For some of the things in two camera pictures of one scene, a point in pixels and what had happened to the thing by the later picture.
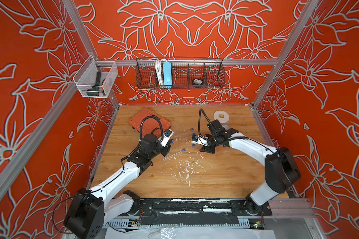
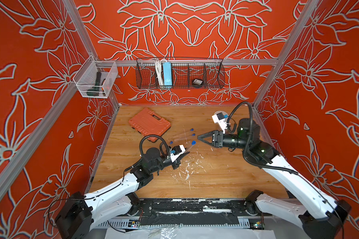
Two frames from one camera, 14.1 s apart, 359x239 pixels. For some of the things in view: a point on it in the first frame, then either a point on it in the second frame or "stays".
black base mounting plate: (195, 211) stays
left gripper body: (164, 151) → (174, 166)
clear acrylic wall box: (94, 77) stays
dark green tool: (94, 91) stays
